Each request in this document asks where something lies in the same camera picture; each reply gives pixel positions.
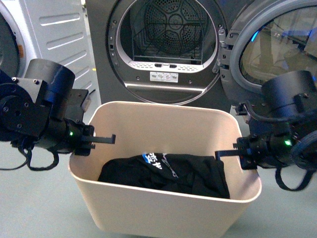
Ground round grey dryer door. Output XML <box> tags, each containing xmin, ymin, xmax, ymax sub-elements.
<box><xmin>219</xmin><ymin>0</ymin><xmax>317</xmax><ymax>106</ymax></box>

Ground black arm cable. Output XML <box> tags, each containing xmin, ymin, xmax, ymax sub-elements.
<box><xmin>0</xmin><ymin>138</ymin><xmax>60</xmax><ymax>172</ymax></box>
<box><xmin>274</xmin><ymin>158</ymin><xmax>317</xmax><ymax>191</ymax></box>

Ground black clothes with print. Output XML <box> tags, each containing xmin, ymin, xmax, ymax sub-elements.
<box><xmin>98</xmin><ymin>152</ymin><xmax>230</xmax><ymax>199</ymax></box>

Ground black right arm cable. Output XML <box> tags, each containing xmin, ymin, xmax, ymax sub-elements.
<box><xmin>274</xmin><ymin>158</ymin><xmax>317</xmax><ymax>191</ymax></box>

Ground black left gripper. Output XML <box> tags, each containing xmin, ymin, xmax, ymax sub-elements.
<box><xmin>38</xmin><ymin>119</ymin><xmax>116</xmax><ymax>156</ymax></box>

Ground dark grey tumble dryer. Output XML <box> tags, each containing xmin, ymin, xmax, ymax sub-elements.
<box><xmin>86</xmin><ymin>0</ymin><xmax>231</xmax><ymax>112</ymax></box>

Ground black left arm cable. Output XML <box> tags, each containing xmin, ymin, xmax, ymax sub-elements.
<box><xmin>0</xmin><ymin>138</ymin><xmax>60</xmax><ymax>172</ymax></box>

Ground white washing machine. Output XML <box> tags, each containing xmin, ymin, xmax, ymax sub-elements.
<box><xmin>0</xmin><ymin>0</ymin><xmax>101</xmax><ymax>110</ymax></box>

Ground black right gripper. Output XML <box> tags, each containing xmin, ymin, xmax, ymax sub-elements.
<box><xmin>215</xmin><ymin>135</ymin><xmax>294</xmax><ymax>170</ymax></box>

